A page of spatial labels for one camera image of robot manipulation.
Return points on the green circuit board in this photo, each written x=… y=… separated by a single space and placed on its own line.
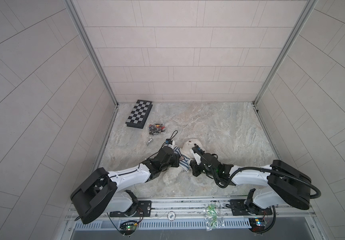
x=257 y=224
x=128 y=228

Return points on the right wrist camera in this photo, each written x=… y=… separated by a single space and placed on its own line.
x=197 y=153

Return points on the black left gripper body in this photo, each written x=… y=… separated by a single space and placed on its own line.
x=173 y=161

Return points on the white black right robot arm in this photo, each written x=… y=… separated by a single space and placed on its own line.
x=280 y=182

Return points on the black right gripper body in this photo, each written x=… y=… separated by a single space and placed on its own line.
x=198 y=169

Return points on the aluminium corner post right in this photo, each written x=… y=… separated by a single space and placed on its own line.
x=303 y=17

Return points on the aluminium corner post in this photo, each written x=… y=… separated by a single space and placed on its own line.
x=71 y=9
x=303 y=17

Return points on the left green circuit board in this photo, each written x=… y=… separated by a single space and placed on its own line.
x=128 y=228

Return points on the white teddy bear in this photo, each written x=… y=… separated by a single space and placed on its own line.
x=172 y=174

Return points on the right green circuit board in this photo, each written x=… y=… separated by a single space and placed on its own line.
x=257 y=224

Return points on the blue white striped shirt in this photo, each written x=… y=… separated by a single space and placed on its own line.
x=184 y=160

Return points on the clear bag of green parts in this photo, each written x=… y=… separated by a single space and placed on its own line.
x=213 y=217

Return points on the clear bag of toy bricks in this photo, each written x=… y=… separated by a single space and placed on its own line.
x=155 y=129

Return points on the aluminium corner post left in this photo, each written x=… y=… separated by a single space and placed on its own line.
x=71 y=9

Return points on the folded black white chessboard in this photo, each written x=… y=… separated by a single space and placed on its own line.
x=139 y=114

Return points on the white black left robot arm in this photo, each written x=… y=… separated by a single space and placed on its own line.
x=105 y=191

